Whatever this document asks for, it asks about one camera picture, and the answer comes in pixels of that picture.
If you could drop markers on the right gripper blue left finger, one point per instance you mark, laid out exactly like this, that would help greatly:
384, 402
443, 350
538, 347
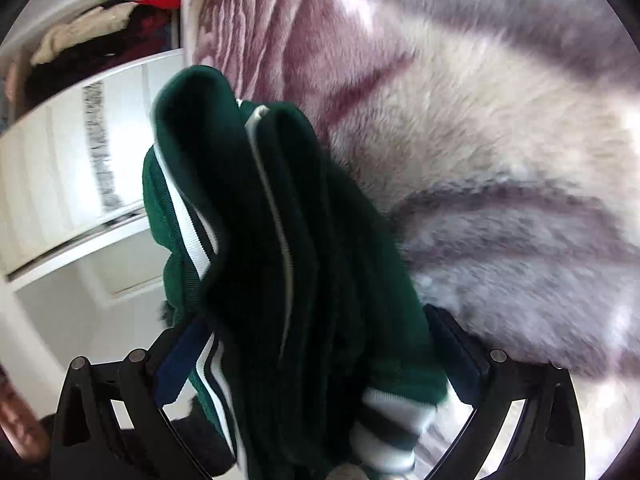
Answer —
111, 423

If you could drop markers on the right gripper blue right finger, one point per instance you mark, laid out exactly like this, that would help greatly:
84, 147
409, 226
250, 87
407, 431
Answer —
547, 442

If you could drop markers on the green and cream varsity jacket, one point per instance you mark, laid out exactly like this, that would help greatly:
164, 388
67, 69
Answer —
313, 355

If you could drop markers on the white sliding wardrobe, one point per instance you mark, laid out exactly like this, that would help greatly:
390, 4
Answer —
80, 273

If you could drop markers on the floral purple bed blanket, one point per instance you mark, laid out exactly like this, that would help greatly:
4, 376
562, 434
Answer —
501, 140

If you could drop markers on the beige hanging coat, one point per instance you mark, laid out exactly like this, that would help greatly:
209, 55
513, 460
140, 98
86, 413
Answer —
95, 23

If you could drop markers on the red quilt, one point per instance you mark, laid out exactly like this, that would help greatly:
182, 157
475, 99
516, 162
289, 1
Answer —
162, 4

